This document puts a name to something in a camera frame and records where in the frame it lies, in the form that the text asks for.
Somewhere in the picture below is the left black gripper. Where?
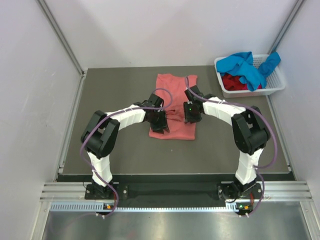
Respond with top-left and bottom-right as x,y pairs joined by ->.
147,109 -> 169,134

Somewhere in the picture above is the pink t shirt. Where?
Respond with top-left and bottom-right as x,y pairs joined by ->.
149,73 -> 196,141

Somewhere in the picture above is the white plastic basket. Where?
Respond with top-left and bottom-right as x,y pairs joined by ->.
214,51 -> 286,98

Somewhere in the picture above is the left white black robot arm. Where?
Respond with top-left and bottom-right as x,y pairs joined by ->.
80,93 -> 169,200

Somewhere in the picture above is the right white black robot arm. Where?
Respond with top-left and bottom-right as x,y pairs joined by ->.
183,85 -> 271,199

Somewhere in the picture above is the red t shirt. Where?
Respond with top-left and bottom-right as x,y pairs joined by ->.
221,73 -> 266,92

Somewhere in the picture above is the blue t shirt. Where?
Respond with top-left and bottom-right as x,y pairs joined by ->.
215,51 -> 281,89

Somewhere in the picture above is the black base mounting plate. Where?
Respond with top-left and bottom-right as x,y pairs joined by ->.
96,174 -> 262,208

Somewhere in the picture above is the aluminium frame rail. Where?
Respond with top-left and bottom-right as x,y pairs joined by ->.
40,181 -> 313,202

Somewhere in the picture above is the slotted cable duct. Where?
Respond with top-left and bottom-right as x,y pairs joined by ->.
50,202 -> 249,213

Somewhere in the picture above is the right aluminium corner post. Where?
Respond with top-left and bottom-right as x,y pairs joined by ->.
268,0 -> 306,54

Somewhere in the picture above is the aluminium corner post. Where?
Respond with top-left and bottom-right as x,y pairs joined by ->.
268,0 -> 306,54
35,0 -> 85,76

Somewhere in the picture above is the left aluminium corner post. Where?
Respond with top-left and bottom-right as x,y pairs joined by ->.
35,0 -> 85,76

